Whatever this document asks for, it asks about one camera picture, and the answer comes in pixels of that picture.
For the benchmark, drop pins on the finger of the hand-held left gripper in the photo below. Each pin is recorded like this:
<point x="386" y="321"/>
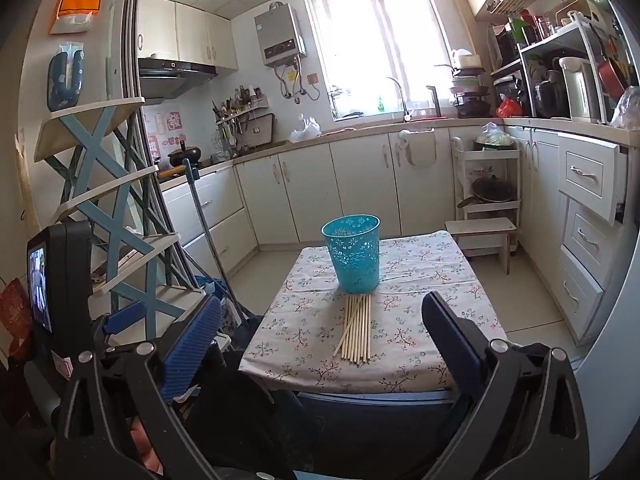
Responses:
<point x="122" y="317"/>

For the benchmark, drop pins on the pile of wooden chopsticks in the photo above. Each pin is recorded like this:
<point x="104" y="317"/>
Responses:
<point x="356" y="330"/>

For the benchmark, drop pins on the white electric water boiler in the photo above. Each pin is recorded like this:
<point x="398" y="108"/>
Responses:
<point x="580" y="90"/>

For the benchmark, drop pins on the open white drawer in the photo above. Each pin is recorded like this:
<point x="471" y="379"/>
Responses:
<point x="587" y="175"/>

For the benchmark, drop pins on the floral tablecloth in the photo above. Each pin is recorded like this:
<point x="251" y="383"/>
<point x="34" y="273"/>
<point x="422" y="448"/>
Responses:
<point x="425" y="270"/>

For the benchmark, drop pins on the stack of pots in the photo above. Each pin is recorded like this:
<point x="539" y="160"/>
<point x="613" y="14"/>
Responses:
<point x="470" y="95"/>

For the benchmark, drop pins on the black range hood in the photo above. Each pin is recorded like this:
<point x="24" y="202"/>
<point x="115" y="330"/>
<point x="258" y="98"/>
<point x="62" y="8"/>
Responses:
<point x="175" y="72"/>

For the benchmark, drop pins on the blue printed bag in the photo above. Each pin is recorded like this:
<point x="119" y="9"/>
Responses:
<point x="212" y="287"/>

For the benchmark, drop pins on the dark wok on trolley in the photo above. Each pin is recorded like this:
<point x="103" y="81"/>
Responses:
<point x="492" y="190"/>

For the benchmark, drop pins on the bag of vegetables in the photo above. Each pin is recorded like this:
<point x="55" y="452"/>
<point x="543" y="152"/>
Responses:
<point x="492" y="136"/>

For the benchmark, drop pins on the red plastic bag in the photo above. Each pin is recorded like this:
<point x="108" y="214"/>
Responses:
<point x="509" y="108"/>

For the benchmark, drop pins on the white countertop storage rack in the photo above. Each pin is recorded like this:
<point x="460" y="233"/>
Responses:
<point x="555" y="42"/>

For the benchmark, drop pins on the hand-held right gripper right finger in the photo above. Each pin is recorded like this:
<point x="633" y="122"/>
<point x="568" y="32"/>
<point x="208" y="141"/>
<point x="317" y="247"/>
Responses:
<point x="450" y="340"/>

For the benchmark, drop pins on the clear plastic bag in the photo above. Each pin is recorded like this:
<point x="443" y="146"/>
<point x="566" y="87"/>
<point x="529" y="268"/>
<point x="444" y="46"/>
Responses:
<point x="627" y="107"/>

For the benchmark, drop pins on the teal plastic perforated basket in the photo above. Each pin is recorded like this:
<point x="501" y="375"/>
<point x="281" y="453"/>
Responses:
<point x="352" y="260"/>

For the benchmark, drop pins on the sliding door frame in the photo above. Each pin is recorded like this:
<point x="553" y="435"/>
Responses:
<point x="131" y="35"/>

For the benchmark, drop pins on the wall utensil rack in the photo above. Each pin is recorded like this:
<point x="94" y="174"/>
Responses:
<point x="240" y="115"/>

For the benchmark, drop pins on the black lidded wok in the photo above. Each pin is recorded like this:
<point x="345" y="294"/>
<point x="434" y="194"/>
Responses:
<point x="184" y="157"/>

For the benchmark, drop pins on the red wall decal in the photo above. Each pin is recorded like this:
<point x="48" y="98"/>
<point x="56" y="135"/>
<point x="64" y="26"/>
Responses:
<point x="170" y="127"/>

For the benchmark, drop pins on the white upper wall cabinets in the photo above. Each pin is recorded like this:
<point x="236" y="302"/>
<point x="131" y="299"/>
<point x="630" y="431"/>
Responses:
<point x="192" y="35"/>

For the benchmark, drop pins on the grey wall water heater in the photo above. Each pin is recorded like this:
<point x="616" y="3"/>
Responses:
<point x="280" y="35"/>

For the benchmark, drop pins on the white kitchen trolley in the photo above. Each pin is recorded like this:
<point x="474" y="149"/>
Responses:
<point x="512" y="175"/>

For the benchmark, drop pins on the green bottle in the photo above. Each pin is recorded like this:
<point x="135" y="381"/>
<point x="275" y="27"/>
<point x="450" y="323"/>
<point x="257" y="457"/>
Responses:
<point x="380" y="105"/>

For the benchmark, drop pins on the kitchen window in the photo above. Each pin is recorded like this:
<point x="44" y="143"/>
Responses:
<point x="380" y="45"/>

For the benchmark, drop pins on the blue and white folding shelf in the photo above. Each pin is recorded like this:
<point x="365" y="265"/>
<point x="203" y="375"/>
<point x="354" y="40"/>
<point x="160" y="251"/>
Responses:
<point x="105" y="150"/>

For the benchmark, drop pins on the blue hanging slippers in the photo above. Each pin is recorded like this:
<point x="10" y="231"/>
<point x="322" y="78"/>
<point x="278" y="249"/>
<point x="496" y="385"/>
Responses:
<point x="65" y="80"/>

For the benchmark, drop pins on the white hanging cutting board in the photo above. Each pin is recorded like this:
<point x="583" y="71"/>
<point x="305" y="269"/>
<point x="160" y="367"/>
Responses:
<point x="417" y="150"/>

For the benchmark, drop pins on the white plastic bag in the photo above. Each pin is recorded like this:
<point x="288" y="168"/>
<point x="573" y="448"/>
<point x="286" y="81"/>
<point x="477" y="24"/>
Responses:
<point x="305" y="130"/>

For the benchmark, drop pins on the chrome sink faucet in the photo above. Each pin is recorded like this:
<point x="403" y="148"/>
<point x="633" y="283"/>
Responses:
<point x="400" y="90"/>

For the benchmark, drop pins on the white step stool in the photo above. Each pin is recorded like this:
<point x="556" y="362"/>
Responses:
<point x="480" y="225"/>

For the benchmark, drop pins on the white lower kitchen cabinets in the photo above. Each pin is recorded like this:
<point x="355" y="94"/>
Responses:
<point x="360" y="185"/>

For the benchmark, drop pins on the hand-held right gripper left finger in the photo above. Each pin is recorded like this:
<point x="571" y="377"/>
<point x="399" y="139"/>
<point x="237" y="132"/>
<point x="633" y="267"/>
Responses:
<point x="192" y="340"/>

